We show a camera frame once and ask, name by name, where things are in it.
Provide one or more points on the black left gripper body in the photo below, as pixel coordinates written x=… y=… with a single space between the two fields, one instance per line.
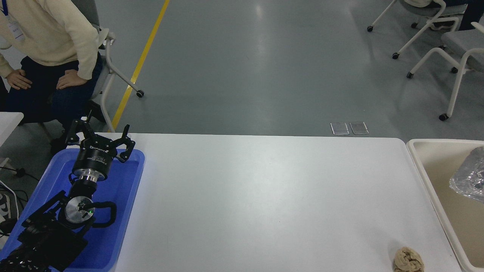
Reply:
x=92 y=158

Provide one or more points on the silver foil tray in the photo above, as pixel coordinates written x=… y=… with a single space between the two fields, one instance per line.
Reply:
x=470 y=177

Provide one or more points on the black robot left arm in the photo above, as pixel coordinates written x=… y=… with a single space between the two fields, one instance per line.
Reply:
x=49 y=238

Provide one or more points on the clear floor plate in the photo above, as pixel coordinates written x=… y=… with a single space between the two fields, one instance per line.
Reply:
x=339 y=128
x=359 y=127

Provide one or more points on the person's left hand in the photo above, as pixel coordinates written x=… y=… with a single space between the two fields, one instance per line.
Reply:
x=71 y=79

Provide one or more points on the person's right hand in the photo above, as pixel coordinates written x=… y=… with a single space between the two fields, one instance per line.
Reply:
x=18 y=79

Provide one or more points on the blue plastic tray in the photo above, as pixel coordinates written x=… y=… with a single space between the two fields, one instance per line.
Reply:
x=121 y=196

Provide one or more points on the small white table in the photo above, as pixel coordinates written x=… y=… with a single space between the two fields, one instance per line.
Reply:
x=8 y=124

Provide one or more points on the white name badge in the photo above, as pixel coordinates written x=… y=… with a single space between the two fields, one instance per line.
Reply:
x=16 y=28

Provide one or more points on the crumpled tan paper ball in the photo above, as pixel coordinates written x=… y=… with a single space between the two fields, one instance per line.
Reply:
x=408 y=260

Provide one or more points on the large pale bin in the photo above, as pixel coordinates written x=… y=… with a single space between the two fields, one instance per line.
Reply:
x=438 y=170

